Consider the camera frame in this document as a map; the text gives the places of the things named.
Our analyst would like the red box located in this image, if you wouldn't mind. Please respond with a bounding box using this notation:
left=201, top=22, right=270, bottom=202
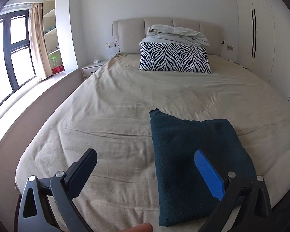
left=52, top=64, right=65, bottom=75

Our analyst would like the white crumpled duvet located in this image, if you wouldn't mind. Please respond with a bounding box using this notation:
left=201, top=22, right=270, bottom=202
left=141, top=25, right=211, bottom=48

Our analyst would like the black framed window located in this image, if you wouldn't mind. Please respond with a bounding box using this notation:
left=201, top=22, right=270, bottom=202
left=0, top=10, right=37, bottom=117

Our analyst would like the bed with beige sheet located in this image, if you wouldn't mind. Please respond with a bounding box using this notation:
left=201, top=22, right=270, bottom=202
left=14, top=52, right=290, bottom=232

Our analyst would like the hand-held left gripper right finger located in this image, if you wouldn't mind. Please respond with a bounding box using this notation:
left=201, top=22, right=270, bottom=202
left=194, top=150, right=272, bottom=232

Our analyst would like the zebra print pillow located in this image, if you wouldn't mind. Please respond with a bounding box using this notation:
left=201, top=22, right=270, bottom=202
left=139, top=42, right=212, bottom=74

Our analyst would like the teal knit sweater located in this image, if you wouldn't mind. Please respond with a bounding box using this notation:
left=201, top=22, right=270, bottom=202
left=149, top=109, right=257, bottom=227

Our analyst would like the person's left hand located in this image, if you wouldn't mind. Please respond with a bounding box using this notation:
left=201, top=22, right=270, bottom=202
left=122, top=223, right=153, bottom=232

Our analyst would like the beige window ledge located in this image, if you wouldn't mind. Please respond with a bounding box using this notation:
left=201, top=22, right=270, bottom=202
left=0, top=68, right=84, bottom=165

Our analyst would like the white wardrobe with black handles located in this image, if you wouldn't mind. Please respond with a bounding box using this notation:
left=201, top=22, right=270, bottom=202
left=233, top=0, right=290, bottom=102

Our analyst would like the white nightstand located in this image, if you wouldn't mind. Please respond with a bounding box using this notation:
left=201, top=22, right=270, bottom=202
left=226, top=58, right=252, bottom=72
left=81, top=59, right=111, bottom=79

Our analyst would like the beige padded headboard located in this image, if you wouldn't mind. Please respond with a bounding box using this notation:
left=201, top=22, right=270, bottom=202
left=112, top=17, right=224, bottom=56

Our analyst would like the beige curtain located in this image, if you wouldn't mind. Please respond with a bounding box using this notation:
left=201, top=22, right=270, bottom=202
left=29, top=3, right=54, bottom=82

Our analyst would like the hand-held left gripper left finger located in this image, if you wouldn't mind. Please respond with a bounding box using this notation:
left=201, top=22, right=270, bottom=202
left=17, top=148, right=98, bottom=232

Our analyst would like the white wall shelf unit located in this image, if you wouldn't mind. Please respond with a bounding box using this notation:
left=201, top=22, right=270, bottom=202
left=42, top=0, right=78, bottom=75

